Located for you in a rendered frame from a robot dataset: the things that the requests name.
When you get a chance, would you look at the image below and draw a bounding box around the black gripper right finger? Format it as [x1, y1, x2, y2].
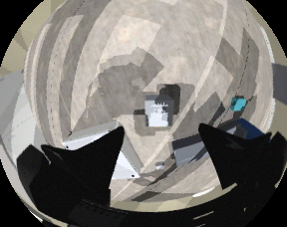
[198, 122, 271, 190]

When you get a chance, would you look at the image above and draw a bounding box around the light blue rectangular block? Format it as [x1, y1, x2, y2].
[231, 98, 246, 112]

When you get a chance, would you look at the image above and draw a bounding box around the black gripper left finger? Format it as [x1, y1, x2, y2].
[40, 125, 125, 200]

